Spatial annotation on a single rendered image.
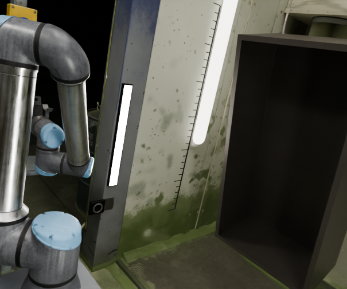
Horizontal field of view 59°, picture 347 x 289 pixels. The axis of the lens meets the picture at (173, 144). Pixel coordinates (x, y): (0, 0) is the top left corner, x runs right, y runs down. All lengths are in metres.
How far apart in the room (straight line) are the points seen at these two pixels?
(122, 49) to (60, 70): 0.86
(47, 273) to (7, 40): 0.68
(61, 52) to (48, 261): 0.61
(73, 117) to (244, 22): 1.65
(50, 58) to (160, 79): 1.08
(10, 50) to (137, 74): 0.98
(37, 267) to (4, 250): 0.11
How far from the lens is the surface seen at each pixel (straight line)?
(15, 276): 1.28
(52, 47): 0.91
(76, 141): 1.16
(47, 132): 1.29
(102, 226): 2.07
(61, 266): 1.05
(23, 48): 0.93
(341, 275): 2.62
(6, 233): 1.06
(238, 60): 1.56
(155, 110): 1.93
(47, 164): 1.34
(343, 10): 2.63
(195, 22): 2.04
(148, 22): 1.81
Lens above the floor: 1.47
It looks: 16 degrees down
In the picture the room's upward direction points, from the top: 12 degrees clockwise
